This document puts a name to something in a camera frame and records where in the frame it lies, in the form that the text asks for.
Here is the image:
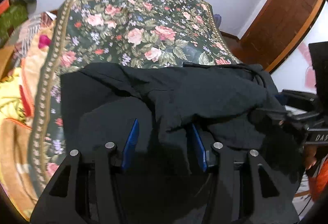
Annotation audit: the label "orange box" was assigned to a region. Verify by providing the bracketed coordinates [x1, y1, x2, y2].
[0, 0, 10, 15]

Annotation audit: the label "brown wooden door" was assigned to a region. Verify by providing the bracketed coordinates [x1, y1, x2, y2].
[238, 0, 324, 72]

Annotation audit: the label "black zip hoodie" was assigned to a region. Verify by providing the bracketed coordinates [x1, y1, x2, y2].
[60, 63, 304, 223]

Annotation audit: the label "floral green bedspread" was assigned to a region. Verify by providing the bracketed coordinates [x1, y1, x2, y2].
[28, 0, 238, 195]

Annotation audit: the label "green patterned box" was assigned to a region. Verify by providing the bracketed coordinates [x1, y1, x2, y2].
[1, 4, 28, 47]

